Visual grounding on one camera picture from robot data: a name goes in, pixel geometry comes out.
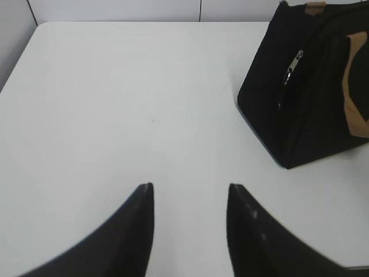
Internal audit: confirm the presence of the black bag with tan handles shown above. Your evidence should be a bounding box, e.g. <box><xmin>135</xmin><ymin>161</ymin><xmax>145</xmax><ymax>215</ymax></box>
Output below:
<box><xmin>237</xmin><ymin>1</ymin><xmax>368</xmax><ymax>169</ymax></box>

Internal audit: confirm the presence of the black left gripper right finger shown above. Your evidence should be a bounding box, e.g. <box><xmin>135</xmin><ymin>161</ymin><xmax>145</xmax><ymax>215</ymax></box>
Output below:
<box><xmin>227</xmin><ymin>184</ymin><xmax>359</xmax><ymax>276</ymax></box>

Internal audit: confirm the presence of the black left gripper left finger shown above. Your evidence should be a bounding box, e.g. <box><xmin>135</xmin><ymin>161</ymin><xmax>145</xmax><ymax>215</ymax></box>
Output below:
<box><xmin>25</xmin><ymin>183</ymin><xmax>154</xmax><ymax>276</ymax></box>

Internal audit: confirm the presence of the silver zipper pull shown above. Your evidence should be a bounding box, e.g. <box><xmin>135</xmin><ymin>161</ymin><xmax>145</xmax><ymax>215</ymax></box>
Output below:
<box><xmin>277</xmin><ymin>50</ymin><xmax>304</xmax><ymax>111</ymax></box>

